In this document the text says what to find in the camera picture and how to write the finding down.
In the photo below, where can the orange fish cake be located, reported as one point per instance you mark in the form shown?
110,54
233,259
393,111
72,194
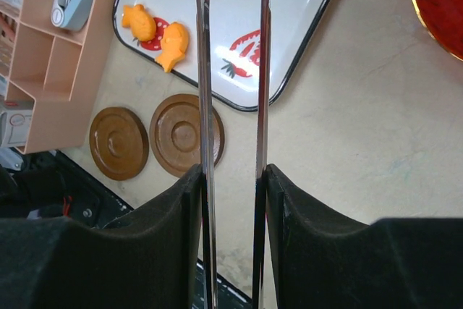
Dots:
139,21
174,45

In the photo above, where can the small grey box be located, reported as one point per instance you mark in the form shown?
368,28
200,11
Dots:
15,122

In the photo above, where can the white strawberry tray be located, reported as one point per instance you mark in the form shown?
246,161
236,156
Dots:
235,42

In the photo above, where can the brown wooden coaster left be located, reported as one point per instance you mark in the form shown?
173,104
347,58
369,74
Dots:
118,143

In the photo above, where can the orange fish cake right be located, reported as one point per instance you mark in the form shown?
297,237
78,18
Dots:
174,45

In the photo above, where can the metal tongs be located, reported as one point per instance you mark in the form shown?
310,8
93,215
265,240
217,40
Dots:
206,154

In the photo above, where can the black base frame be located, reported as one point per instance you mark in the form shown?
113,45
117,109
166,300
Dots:
46,186

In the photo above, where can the pink desk organizer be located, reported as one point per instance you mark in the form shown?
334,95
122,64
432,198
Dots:
58,70

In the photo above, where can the orange fish cake left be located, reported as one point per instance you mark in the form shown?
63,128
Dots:
139,21

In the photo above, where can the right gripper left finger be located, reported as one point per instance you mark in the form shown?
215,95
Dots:
144,259

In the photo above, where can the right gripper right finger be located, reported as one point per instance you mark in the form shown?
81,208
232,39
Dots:
324,259

